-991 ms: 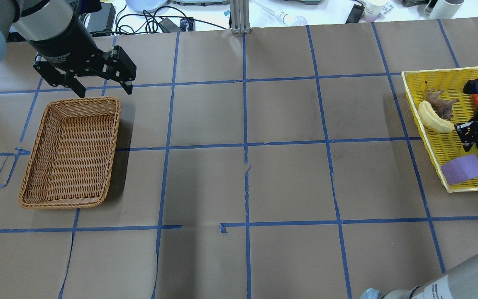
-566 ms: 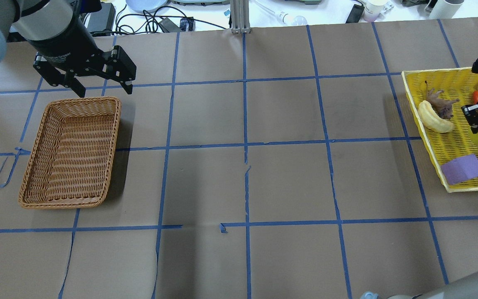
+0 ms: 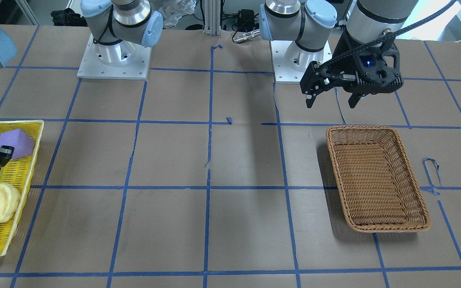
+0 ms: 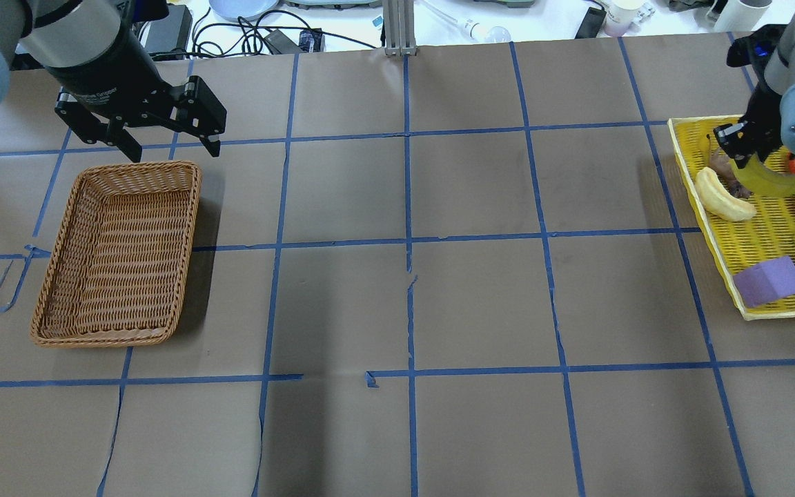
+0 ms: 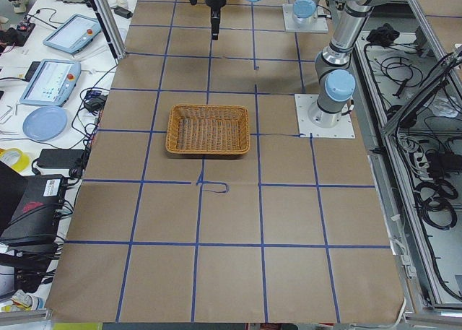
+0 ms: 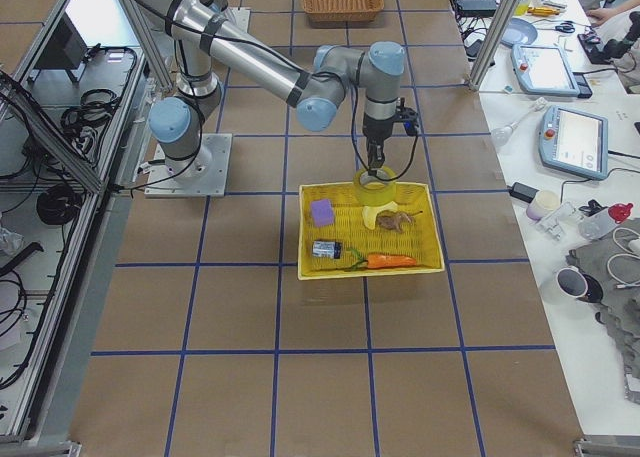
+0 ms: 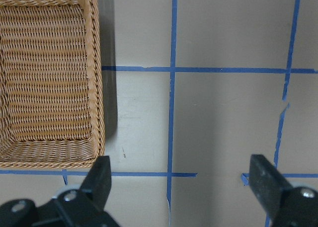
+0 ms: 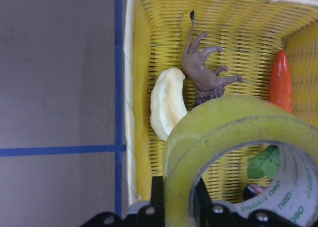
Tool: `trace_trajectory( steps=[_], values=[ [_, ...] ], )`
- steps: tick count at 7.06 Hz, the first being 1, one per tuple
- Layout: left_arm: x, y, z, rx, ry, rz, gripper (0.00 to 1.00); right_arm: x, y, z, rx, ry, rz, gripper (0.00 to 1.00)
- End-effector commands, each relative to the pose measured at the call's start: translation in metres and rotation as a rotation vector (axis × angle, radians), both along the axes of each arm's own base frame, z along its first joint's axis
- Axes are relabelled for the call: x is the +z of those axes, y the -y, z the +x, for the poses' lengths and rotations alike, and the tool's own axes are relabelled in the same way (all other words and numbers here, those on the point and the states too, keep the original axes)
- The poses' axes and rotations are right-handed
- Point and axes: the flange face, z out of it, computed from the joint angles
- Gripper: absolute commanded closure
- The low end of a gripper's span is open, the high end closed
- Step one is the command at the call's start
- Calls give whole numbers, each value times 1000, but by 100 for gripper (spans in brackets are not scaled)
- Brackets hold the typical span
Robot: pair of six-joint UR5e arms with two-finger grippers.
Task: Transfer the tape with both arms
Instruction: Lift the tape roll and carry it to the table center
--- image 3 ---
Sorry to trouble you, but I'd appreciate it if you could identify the black braided cable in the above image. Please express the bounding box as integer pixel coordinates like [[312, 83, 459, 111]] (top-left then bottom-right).
[[321, 0, 460, 76]]

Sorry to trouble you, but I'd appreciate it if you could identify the purple foam block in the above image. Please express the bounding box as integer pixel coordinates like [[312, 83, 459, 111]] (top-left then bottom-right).
[[0, 129, 34, 159]]

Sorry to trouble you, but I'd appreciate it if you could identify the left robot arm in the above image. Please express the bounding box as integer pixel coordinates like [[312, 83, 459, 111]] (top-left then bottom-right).
[[259, 0, 417, 108]]

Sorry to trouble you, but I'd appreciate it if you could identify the silver metal cylinder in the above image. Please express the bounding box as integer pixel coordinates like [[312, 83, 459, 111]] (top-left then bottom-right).
[[232, 29, 261, 44]]

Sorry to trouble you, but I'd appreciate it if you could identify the brown wicker basket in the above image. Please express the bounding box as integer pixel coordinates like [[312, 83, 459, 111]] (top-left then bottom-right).
[[326, 125, 431, 233]]

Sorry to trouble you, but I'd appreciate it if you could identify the yellow plastic basket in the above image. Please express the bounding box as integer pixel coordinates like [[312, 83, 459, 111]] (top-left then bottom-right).
[[0, 120, 44, 257]]

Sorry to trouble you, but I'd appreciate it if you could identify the yellow croissant toy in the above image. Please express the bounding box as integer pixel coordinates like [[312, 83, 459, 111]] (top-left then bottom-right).
[[0, 182, 20, 224]]

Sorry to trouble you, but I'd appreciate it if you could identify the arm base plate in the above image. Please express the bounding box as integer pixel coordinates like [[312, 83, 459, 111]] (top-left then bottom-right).
[[270, 40, 332, 84], [77, 35, 152, 80]]

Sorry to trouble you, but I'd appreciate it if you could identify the aluminium frame post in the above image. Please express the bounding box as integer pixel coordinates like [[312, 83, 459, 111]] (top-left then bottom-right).
[[200, 0, 223, 38]]

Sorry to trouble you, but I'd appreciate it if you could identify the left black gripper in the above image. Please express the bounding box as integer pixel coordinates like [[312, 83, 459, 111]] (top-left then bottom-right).
[[300, 28, 404, 109]]

